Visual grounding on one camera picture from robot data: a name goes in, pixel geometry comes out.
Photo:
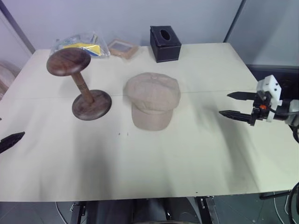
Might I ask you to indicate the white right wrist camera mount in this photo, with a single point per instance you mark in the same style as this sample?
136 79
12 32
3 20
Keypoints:
271 85

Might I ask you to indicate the beige rounded chair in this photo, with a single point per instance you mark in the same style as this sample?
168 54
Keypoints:
7 74

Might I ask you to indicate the black cabinet beside table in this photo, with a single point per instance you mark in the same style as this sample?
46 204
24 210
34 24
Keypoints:
280 74

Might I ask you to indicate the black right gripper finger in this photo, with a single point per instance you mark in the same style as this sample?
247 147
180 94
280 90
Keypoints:
236 114
243 95

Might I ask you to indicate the black leather tissue box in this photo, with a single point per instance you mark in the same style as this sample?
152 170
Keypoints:
167 50

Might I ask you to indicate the black metal table leg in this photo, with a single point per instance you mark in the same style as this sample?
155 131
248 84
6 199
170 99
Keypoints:
75 213
206 210

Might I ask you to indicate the clear plastic bag with papers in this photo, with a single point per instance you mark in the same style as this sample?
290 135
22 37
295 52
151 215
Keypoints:
93 47

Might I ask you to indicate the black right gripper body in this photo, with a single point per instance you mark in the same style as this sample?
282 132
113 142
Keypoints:
258 111

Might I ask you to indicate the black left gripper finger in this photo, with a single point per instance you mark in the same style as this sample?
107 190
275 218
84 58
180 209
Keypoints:
10 141

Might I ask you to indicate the beige newsboy cap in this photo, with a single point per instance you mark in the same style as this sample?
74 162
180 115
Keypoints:
153 98

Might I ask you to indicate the dark wooden hat stand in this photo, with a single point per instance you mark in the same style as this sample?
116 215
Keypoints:
67 61

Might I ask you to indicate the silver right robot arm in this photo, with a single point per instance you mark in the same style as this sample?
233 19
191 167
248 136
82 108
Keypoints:
292 112

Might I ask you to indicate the dark rounded robot base shape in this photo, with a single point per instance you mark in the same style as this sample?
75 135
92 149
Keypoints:
140 211

